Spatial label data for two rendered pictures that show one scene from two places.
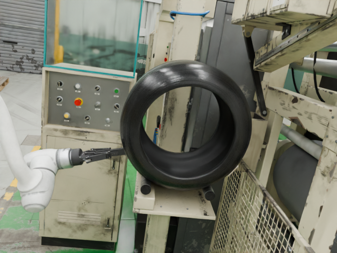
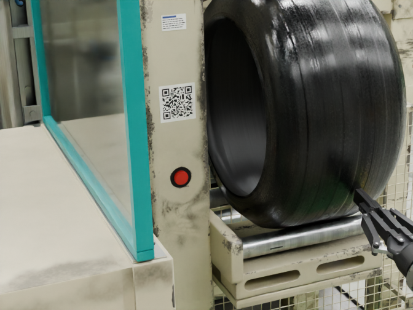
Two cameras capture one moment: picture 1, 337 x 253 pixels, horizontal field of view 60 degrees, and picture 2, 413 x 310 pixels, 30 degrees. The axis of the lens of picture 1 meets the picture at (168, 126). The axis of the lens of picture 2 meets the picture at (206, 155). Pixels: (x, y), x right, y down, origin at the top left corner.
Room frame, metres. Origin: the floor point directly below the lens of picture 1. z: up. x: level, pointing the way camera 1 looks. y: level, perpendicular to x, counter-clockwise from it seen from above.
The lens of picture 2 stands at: (1.87, 1.49, 1.63)
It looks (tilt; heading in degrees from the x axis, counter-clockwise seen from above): 19 degrees down; 255
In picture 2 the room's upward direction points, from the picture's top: 2 degrees counter-clockwise
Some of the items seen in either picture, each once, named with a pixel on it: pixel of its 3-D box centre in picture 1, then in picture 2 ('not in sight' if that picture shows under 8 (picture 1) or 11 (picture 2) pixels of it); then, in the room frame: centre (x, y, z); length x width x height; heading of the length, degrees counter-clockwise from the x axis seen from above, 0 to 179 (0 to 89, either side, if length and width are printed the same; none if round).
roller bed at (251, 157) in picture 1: (242, 140); not in sight; (1.55, -0.42, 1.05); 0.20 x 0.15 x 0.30; 6
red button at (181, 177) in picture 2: not in sight; (180, 176); (1.54, 0.04, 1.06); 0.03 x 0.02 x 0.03; 6
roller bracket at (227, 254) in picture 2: not in sight; (203, 226); (1.47, -0.05, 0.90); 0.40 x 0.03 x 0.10; 96
